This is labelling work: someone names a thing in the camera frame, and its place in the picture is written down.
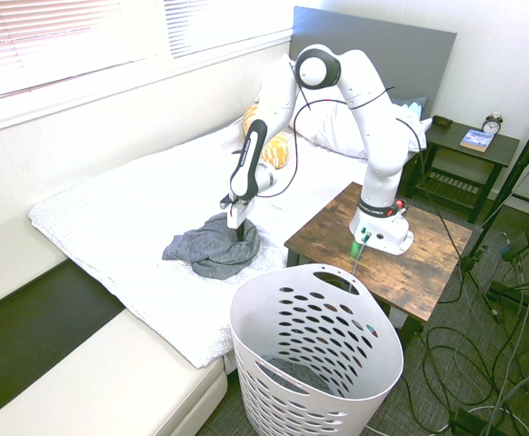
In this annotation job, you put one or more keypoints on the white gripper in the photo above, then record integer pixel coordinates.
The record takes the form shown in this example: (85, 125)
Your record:
(236, 215)

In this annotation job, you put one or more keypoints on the grey shirt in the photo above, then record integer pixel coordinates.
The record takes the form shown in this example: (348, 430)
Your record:
(219, 254)

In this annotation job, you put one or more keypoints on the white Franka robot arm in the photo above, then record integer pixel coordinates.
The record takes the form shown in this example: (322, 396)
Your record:
(382, 150)

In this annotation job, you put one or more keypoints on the white perforated laundry basket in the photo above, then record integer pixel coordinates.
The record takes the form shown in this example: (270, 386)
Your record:
(255, 318)

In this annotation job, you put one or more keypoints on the grey clothes in basket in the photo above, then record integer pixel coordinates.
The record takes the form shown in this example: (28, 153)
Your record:
(296, 374)

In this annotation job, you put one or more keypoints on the yellow white patterned pillow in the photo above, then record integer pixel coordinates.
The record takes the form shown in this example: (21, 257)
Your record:
(276, 152)

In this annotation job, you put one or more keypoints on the white bed blanket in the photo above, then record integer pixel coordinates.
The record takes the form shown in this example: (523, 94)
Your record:
(123, 218)

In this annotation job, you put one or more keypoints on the white bed pillow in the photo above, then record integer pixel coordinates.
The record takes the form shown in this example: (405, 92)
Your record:
(332, 127)

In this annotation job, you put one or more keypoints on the rustic wooden side table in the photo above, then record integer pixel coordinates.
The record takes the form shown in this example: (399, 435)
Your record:
(410, 272)

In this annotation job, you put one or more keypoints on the white bench cushion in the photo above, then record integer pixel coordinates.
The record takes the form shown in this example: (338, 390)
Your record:
(10, 259)
(110, 386)

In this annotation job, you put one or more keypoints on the narrow window blind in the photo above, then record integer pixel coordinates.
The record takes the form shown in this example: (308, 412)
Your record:
(228, 22)

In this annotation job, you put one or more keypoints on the teal pillow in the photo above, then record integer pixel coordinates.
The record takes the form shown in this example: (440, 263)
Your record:
(412, 106)

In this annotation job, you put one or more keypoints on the small dark box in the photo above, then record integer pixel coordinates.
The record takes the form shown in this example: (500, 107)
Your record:
(442, 121)

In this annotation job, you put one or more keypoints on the black nightstand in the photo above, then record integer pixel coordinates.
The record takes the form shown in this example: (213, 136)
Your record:
(451, 136)

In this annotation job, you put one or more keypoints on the grey headboard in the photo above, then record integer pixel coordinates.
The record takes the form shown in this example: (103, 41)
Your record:
(405, 54)

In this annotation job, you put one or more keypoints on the blue cover book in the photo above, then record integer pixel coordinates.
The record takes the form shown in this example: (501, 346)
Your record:
(477, 140)

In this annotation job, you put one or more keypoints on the wide window blind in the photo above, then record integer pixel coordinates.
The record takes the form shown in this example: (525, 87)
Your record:
(64, 41)

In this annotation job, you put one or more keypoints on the black alarm clock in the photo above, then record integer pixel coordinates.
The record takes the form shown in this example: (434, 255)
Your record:
(492, 125)

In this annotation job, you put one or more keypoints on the black power adapter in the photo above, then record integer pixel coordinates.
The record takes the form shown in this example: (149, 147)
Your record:
(514, 249)

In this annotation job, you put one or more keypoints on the black floor box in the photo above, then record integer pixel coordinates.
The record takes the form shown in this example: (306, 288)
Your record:
(478, 422)

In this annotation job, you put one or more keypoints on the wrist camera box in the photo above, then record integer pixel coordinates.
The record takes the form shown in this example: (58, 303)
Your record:
(226, 202)

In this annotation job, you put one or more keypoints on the black camera stand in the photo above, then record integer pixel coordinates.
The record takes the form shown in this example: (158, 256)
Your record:
(466, 263)

